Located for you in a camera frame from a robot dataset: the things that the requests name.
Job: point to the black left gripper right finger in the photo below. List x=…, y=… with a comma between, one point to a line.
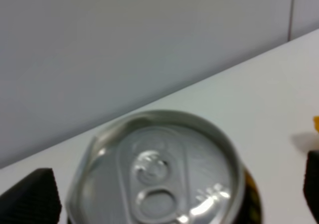
x=311, y=183

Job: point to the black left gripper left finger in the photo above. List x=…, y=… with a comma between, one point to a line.
x=33, y=200

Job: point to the red soda can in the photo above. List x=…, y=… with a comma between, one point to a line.
x=162, y=167

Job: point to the corn cob with husk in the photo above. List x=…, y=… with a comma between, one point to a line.
x=316, y=123

